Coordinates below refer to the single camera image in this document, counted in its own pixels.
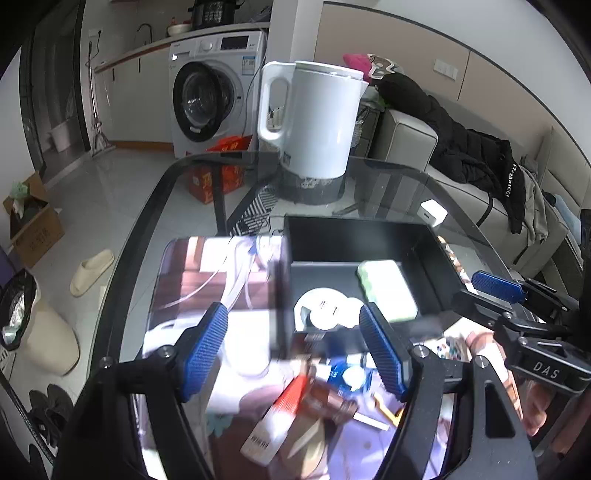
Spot white bucket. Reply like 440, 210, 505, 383
48, 121, 75, 153

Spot grey sofa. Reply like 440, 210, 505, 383
372, 95, 591, 278

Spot brown cardboard box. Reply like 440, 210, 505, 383
2, 172, 65, 268

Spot red and white tube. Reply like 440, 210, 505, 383
240, 373, 311, 467

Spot patterned cushion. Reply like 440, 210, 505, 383
367, 54, 405, 81

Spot beige trash bin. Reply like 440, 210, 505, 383
0, 270, 81, 377

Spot white washing machine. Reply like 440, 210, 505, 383
172, 31, 269, 158

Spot wicker basket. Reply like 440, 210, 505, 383
351, 99, 382, 148

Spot white kitchen counter cabinet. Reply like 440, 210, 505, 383
95, 21, 271, 151

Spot person's right hand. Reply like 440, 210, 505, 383
521, 381, 558, 438

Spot beige slipper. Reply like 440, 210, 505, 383
69, 249, 115, 296

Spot black jacket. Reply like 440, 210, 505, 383
376, 73, 525, 234

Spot pink plush item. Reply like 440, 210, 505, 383
342, 53, 376, 83

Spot black shoes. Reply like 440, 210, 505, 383
28, 384, 75, 450

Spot black rice cooker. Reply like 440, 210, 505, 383
191, 0, 243, 31

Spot brown bottle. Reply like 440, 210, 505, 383
300, 364, 360, 423

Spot green and white sponge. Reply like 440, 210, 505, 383
356, 260, 419, 324

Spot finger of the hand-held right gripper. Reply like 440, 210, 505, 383
472, 270, 578, 317
451, 290, 571, 340

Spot white electric kettle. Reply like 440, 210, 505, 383
257, 60, 370, 180

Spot black storage box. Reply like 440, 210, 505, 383
272, 215, 467, 358

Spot grey garment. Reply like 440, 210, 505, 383
517, 157, 562, 243

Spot red cardboard box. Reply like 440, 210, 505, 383
187, 135, 253, 205

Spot dark kettle base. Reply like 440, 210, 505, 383
277, 165, 345, 206

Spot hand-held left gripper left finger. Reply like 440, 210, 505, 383
53, 302, 230, 480

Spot white charger block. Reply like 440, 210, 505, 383
418, 199, 448, 228

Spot black white striped mat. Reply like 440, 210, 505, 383
230, 184, 279, 237

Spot printed table mat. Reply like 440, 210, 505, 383
136, 233, 522, 480

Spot light blue cloth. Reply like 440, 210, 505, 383
551, 194, 583, 241

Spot white round device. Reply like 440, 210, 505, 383
294, 287, 365, 331

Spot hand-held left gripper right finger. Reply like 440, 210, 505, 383
359, 304, 540, 480

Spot mop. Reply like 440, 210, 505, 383
85, 41, 114, 158

